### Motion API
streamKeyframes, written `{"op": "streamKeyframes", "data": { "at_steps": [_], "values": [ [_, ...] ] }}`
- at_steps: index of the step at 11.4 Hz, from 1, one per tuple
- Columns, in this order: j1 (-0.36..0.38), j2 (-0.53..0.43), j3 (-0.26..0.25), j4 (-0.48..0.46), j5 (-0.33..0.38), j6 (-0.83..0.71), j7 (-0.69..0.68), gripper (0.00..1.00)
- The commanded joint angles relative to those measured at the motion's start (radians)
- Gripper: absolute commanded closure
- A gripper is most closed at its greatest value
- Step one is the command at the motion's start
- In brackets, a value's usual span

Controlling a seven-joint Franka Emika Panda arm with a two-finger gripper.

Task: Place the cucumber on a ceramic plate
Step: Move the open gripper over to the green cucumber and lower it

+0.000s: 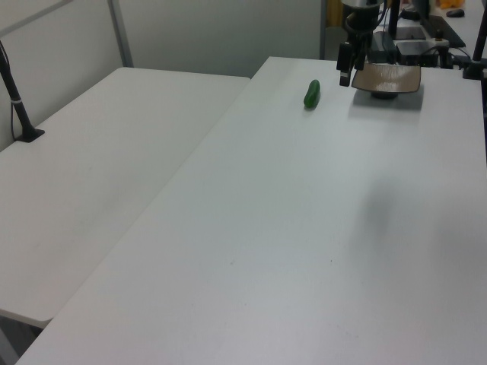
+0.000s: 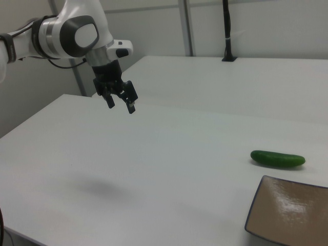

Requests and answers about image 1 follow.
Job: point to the silver electronics box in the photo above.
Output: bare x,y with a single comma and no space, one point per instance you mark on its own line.
418,51

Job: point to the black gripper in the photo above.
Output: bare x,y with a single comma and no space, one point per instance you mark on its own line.
361,23

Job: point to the orange objects on desk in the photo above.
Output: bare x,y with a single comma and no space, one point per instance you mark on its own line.
451,3

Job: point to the green cucumber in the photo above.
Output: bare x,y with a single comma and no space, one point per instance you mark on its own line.
312,94

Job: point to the black computer mouse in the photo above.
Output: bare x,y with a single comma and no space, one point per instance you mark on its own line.
455,13

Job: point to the grey partition frame post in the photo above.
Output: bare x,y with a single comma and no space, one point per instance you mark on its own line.
121,34

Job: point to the grey partition frame rail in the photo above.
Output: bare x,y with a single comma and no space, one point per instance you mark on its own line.
34,15

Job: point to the black flat device box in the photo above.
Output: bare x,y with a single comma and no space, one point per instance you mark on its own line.
382,45

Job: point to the black clamped stand pole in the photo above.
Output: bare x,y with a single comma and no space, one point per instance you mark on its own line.
476,49

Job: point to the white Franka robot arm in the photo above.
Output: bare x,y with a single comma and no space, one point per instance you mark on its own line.
361,4

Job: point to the black vertical monitor post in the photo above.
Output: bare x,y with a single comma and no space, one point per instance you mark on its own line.
393,19

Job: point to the square brown ceramic plate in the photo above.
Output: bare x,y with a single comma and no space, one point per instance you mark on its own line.
392,78

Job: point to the black camera stand pole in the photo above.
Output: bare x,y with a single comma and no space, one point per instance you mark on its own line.
15,102

